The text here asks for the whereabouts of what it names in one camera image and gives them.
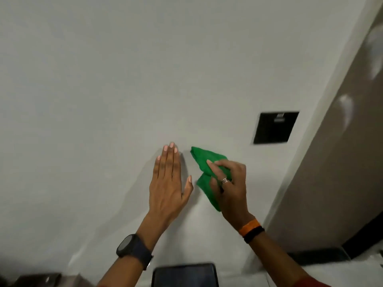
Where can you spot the green cleaning cloth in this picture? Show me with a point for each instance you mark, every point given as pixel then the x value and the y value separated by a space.
pixel 206 159

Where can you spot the person's left little finger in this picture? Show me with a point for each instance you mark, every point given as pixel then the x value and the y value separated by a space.
pixel 157 171

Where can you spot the orange wristband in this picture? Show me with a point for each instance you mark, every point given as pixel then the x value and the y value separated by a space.
pixel 249 227

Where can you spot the white door frame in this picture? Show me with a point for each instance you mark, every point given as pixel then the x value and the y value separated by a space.
pixel 317 110

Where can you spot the person's right hand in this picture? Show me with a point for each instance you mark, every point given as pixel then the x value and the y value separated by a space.
pixel 235 197

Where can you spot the person's left middle finger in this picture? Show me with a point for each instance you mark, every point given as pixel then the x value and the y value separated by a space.
pixel 171 162

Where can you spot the black phone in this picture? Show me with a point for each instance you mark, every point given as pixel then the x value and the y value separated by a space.
pixel 184 276

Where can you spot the person's left thumb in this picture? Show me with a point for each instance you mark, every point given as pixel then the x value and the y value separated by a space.
pixel 188 188

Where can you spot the person's right forearm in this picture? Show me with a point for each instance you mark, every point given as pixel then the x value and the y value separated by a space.
pixel 275 260

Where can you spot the brown glossy door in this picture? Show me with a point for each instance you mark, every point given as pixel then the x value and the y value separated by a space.
pixel 338 152

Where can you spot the black baseboard strip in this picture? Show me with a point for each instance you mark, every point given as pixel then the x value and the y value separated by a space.
pixel 323 256

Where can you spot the brown wooden furniture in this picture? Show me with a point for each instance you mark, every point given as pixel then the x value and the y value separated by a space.
pixel 39 280

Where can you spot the black wall switch plate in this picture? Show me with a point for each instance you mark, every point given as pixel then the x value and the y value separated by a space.
pixel 275 128

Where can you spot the person's left hand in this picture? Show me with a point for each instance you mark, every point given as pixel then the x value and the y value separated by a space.
pixel 167 194

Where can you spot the black wristwatch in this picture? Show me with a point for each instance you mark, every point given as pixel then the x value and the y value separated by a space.
pixel 133 248

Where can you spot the black wristband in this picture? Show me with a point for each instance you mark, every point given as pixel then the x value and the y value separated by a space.
pixel 254 234

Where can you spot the person's right thumb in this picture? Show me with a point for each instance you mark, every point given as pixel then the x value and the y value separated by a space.
pixel 216 186

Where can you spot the red sleeve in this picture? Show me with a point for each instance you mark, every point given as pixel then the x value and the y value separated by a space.
pixel 311 282

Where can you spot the person's left forearm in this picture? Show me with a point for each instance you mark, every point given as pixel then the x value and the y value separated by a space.
pixel 125 273

